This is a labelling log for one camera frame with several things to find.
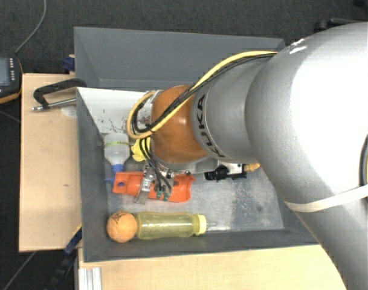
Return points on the white spray bottle blue nozzle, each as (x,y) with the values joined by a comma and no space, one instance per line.
(116,150)

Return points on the orange ball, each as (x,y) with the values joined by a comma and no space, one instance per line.
(121,226)

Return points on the pale brown cardboard board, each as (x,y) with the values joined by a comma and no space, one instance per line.
(49,162)

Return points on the orange plastic holder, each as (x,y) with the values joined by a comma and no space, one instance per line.
(126,184)

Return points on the yellow clear plastic bottle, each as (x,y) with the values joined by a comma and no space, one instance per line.
(165,226)

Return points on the grey metal bin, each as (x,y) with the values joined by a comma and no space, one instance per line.
(232,201)

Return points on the black cylinder on white bracket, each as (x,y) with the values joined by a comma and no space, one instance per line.
(221,173)

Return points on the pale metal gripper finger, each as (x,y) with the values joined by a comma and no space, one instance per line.
(140,194)
(147,195)

